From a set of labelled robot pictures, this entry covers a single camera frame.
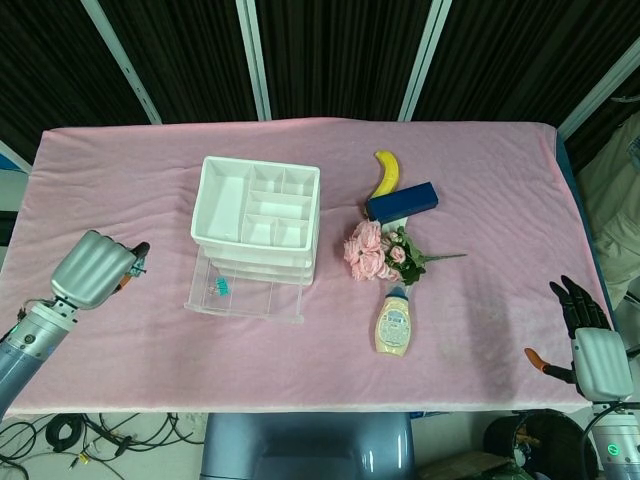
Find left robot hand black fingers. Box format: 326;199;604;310
50;229;151;311

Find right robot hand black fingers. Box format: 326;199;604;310
523;274;632;403

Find clear drawer with clips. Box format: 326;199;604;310
182;246;306;326

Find white drawer organizer box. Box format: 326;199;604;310
190;155;322;287

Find black round bin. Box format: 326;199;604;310
482;408;599;480

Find pink fleece table cloth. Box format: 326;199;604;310
0;118;615;417

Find beige clothing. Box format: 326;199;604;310
577;112;640;312

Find brown cardboard box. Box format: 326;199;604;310
417;449;507;480

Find cream sauce squeeze bottle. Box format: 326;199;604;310
370;285;415;358

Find white paper sheet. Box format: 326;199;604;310
380;214;413;235

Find dark blue rectangular box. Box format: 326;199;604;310
366;181;441;225

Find pink artificial flower bouquet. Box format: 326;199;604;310
343;219;469;287

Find blue-grey robot torso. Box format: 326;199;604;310
199;412;416;480

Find yellow banana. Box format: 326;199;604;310
368;150;402;210

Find black floor cables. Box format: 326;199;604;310
0;412;207;474

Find white frame post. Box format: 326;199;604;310
235;0;273;122
397;0;454;122
81;0;163;126
556;48;640;142

